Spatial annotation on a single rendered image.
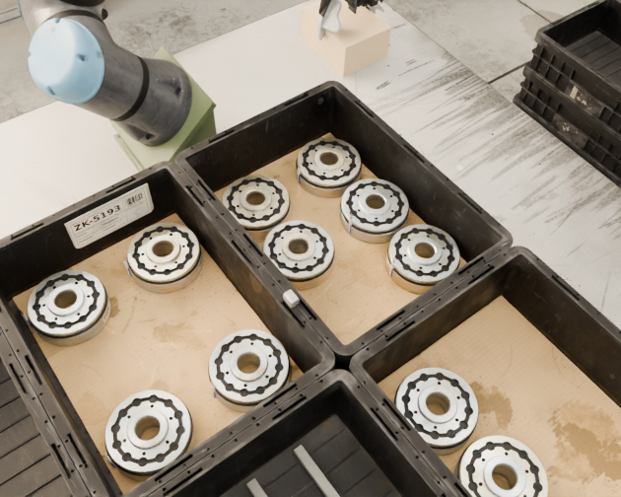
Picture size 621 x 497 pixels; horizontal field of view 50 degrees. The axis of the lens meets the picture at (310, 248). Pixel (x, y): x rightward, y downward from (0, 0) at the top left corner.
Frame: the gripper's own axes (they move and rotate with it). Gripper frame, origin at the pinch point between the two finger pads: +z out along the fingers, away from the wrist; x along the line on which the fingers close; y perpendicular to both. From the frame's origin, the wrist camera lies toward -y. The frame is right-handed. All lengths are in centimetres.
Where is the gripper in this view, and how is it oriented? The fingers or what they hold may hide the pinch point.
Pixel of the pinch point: (344, 26)
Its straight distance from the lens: 150.3
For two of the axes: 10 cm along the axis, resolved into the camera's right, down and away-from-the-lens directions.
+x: 8.2, -4.6, 3.5
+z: -0.3, 5.8, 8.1
